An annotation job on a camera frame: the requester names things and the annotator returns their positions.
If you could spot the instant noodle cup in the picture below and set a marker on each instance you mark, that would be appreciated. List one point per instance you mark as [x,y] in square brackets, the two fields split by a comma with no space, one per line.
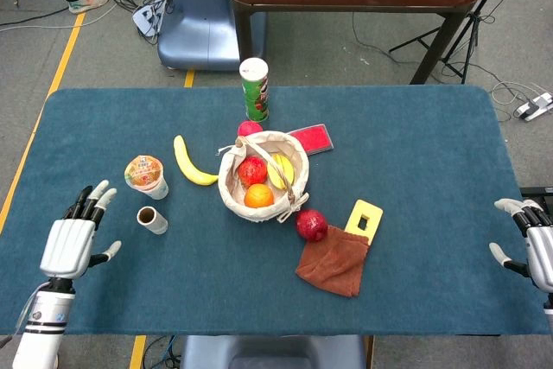
[144,172]

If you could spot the cardboard paper roll core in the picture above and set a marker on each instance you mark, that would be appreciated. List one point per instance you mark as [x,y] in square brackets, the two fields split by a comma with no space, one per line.
[157,224]

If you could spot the white paper cup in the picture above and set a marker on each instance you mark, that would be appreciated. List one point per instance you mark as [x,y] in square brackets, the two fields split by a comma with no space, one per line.
[159,192]

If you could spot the green chips can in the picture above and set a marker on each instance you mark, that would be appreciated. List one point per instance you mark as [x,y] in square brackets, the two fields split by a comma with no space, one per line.
[255,92]

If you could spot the white power strip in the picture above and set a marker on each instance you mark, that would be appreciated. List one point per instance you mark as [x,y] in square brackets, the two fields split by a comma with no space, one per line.
[533,107]

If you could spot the red flat pad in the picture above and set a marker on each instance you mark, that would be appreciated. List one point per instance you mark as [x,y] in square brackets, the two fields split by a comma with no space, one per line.
[313,138]

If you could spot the black tripod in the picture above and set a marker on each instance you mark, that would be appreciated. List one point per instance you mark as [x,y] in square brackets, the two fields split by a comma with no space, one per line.
[468,23]

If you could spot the pink ball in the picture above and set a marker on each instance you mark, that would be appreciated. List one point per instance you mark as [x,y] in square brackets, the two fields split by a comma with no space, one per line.
[248,128]

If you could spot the white floor device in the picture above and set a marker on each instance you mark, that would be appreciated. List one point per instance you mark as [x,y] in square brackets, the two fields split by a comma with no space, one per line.
[146,21]

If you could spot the yellow block with square hole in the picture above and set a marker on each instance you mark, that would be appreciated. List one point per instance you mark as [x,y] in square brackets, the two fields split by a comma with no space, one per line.
[375,218]

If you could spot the wicker basket with cloth lining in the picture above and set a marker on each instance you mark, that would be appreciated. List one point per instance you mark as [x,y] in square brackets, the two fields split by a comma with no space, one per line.
[233,200]

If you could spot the orange fruit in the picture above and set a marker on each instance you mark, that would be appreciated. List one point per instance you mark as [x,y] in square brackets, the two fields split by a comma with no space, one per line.
[258,196]

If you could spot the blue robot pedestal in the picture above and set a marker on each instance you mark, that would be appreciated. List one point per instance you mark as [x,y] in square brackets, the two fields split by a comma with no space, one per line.
[198,19]

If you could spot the dark red apple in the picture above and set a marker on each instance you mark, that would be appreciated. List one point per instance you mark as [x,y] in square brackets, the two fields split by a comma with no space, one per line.
[311,225]

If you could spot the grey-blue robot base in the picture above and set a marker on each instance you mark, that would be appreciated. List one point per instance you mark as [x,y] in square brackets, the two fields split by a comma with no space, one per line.
[272,354]

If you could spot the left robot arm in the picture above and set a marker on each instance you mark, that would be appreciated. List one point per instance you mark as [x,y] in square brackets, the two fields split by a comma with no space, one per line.
[43,321]

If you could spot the brown cloth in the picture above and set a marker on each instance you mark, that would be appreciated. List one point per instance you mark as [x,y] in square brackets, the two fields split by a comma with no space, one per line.
[332,265]

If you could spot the banana in basket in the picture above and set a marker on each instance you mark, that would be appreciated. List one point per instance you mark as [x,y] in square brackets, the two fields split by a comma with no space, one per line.
[283,170]

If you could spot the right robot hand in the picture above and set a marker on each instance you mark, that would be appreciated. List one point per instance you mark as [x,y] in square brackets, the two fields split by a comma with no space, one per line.
[540,252]

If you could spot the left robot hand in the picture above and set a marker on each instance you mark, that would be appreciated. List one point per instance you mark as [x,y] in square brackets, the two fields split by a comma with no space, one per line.
[67,248]

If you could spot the bright red round fruit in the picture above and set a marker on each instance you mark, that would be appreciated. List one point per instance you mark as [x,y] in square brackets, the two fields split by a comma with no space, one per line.
[252,171]

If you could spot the yellow banana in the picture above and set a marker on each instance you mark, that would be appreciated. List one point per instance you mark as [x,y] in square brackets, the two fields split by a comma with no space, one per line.
[186,164]

